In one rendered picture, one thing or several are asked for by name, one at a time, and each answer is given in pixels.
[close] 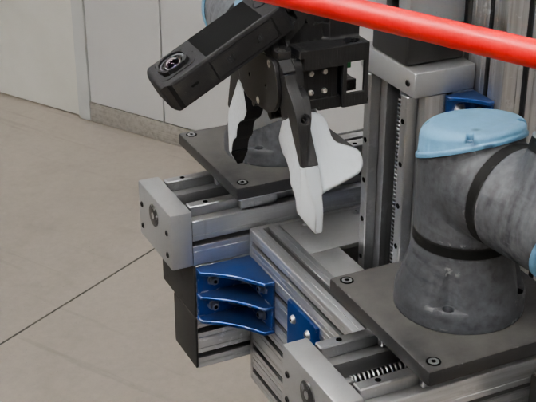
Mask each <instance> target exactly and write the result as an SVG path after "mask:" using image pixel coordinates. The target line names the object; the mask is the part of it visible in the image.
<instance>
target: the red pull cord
mask: <svg viewBox="0 0 536 402"><path fill-rule="evenodd" d="M255 1H258V2H264V3H267V4H271V5H274V6H280V7H284V8H287V9H291V10H296V11H300V12H303V13H307V14H312V15H317V16H320V17H323V18H329V19H333V20H336V21H339V22H345V23H349V24H353V25H356V26H362V27H365V28H369V29H372V30H378V31H381V32H385V33H389V34H395V35H398V36H401V37H407V38H411V39H414V40H417V41H424V42H427V43H431V44H434V45H440V46H443V47H447V48H450V49H457V50H460V51H463V52H467V53H473V54H476V55H479V56H483V57H489V58H493V59H496V60H500V61H505V62H509V63H512V64H516V65H521V66H526V67H529V68H532V69H536V39H534V38H531V37H524V36H520V35H517V34H513V33H507V32H503V31H499V30H493V29H489V28H486V27H482V26H475V25H472V24H468V23H464V22H457V21H454V20H451V19H446V18H440V17H436V16H433V15H429V14H422V13H419V12H415V11H411V10H406V9H401V8H398V7H394V6H388V5H384V4H380V3H376V2H370V1H366V0H255Z"/></svg>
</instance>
